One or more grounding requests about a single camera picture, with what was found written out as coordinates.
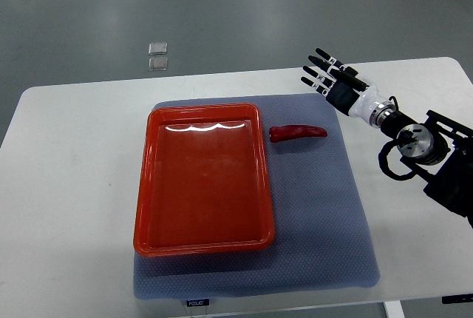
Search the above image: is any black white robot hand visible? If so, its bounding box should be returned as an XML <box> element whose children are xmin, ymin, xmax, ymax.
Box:
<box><xmin>301</xmin><ymin>48</ymin><xmax>390</xmax><ymax>124</ymax></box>

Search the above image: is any red pepper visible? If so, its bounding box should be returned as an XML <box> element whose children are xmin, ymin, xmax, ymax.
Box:
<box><xmin>269</xmin><ymin>125</ymin><xmax>328</xmax><ymax>143</ymax></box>

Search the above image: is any white table leg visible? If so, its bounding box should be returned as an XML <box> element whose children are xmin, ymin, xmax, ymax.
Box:
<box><xmin>384</xmin><ymin>300</ymin><xmax>405</xmax><ymax>318</ymax></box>

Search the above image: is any upper metal floor plate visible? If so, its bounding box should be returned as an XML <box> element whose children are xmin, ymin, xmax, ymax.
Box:
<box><xmin>148</xmin><ymin>41</ymin><xmax>168</xmax><ymax>55</ymax></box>

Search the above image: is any black label right table edge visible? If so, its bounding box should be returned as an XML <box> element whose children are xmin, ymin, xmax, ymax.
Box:
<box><xmin>441</xmin><ymin>294</ymin><xmax>473</xmax><ymax>305</ymax></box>

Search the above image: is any red plastic tray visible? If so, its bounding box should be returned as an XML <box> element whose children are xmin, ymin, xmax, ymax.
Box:
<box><xmin>133</xmin><ymin>103</ymin><xmax>275</xmax><ymax>258</ymax></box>

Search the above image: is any blue-grey textured mat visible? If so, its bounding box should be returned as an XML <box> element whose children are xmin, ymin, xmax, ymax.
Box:
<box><xmin>134</xmin><ymin>93</ymin><xmax>380</xmax><ymax>300</ymax></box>

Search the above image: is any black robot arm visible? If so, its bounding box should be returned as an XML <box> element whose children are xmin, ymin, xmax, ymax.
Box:
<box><xmin>301</xmin><ymin>49</ymin><xmax>472</xmax><ymax>220</ymax></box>

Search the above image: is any black desk control panel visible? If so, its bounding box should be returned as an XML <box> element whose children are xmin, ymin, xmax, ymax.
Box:
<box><xmin>186</xmin><ymin>299</ymin><xmax>210</xmax><ymax>308</ymax></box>

